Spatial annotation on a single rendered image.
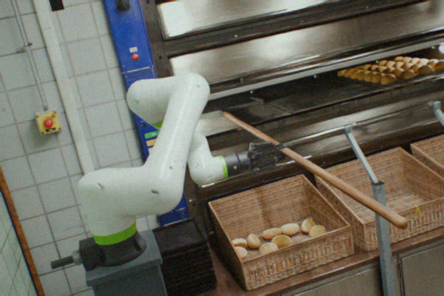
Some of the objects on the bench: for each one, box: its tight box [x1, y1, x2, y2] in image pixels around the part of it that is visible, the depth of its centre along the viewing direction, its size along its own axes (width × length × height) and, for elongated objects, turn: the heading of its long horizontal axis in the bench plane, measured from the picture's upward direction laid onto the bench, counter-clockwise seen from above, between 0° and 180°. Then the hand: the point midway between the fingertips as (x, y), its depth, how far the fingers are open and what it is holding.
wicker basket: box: [208, 174, 355, 291], centre depth 238 cm, size 49×56×28 cm
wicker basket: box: [313, 147, 444, 252], centre depth 249 cm, size 49×56×28 cm
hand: (283, 150), depth 198 cm, fingers closed on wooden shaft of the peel, 3 cm apart
